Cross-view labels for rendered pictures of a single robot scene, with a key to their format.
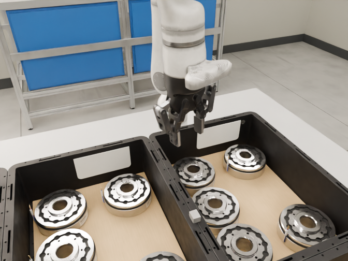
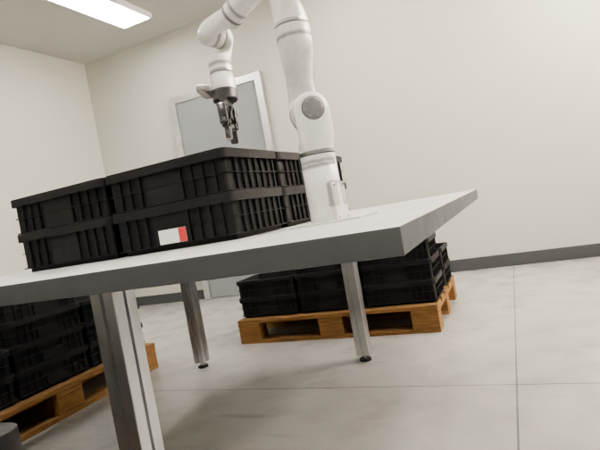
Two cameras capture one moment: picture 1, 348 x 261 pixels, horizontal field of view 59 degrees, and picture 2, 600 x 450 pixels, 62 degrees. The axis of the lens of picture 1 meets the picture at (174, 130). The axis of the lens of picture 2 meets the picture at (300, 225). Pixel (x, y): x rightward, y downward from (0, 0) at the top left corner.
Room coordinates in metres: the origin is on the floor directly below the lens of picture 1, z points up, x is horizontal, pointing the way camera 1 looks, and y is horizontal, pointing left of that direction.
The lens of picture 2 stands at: (1.69, -0.93, 0.74)
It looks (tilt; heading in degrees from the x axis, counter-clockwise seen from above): 2 degrees down; 137
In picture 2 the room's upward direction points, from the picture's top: 10 degrees counter-clockwise
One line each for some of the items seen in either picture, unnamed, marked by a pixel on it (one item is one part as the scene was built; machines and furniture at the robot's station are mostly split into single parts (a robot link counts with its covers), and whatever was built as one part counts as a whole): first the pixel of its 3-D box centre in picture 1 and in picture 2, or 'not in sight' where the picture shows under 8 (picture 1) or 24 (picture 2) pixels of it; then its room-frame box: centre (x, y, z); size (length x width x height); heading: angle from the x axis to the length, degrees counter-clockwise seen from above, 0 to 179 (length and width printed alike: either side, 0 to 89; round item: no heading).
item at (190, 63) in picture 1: (191, 54); (216, 82); (0.49, -0.03, 1.16); 0.11 x 0.09 x 0.06; 39
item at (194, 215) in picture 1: (194, 216); not in sight; (0.34, -0.04, 0.94); 0.02 x 0.01 x 0.01; 22
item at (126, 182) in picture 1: (127, 188); not in sight; (0.48, 0.10, 0.86); 0.05 x 0.05 x 0.01
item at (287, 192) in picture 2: not in sight; (254, 213); (0.35, 0.13, 0.76); 0.40 x 0.30 x 0.12; 22
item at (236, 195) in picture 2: not in sight; (203, 221); (0.46, -0.15, 0.76); 0.40 x 0.30 x 0.12; 22
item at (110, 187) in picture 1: (127, 189); not in sight; (0.48, 0.10, 0.86); 0.10 x 0.10 x 0.01
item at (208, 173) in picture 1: (193, 171); not in sight; (0.54, -0.05, 0.86); 0.10 x 0.10 x 0.01
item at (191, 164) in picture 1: (193, 169); not in sight; (0.54, -0.05, 0.86); 0.05 x 0.05 x 0.01
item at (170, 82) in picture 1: (185, 88); (226, 104); (0.50, -0.02, 1.09); 0.08 x 0.08 x 0.09
